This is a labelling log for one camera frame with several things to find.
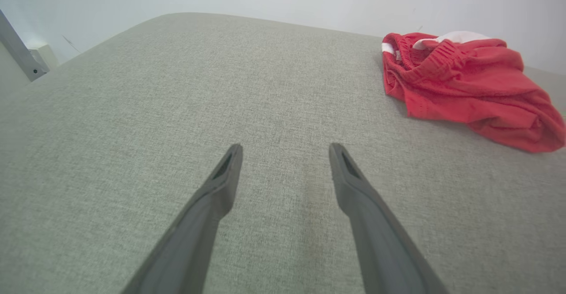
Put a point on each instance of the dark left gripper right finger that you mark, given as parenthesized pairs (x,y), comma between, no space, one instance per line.
(380,241)

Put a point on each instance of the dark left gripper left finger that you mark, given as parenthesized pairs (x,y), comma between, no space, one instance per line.
(194,241)

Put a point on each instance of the red shorts white stripe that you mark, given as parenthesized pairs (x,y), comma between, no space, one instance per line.
(468,90)

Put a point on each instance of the grey fabric sofa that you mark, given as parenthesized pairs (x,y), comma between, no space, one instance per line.
(132,130)

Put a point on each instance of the small white box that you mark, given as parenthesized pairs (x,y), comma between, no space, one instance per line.
(47,56)

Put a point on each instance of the grey metal bar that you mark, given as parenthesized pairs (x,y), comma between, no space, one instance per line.
(22,51)

